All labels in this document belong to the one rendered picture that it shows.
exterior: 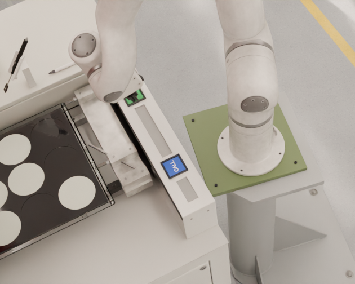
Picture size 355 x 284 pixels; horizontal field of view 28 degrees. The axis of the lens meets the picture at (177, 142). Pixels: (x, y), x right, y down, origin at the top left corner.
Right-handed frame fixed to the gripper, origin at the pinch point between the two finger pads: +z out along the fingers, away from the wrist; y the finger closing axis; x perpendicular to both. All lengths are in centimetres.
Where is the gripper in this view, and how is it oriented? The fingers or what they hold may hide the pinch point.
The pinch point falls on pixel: (131, 94)
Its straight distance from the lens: 189.6
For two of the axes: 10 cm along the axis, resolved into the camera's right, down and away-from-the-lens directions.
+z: 2.8, 2.9, 9.2
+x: -4.3, -8.2, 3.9
